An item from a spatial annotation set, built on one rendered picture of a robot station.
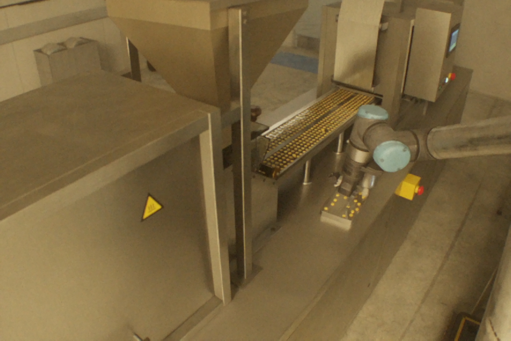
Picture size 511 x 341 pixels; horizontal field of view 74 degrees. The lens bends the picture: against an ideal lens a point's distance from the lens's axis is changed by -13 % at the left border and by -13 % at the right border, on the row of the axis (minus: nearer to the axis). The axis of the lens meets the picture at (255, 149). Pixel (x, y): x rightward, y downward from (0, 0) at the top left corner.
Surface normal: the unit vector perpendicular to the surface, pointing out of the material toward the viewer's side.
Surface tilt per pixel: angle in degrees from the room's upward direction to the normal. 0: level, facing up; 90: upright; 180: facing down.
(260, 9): 90
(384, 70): 90
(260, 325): 0
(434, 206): 0
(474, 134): 78
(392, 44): 90
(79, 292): 90
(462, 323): 0
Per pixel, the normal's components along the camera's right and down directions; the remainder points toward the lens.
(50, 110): 0.00, -0.86
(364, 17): -0.58, 0.10
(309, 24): -0.61, 0.39
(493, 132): -0.98, -0.11
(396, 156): 0.10, 0.59
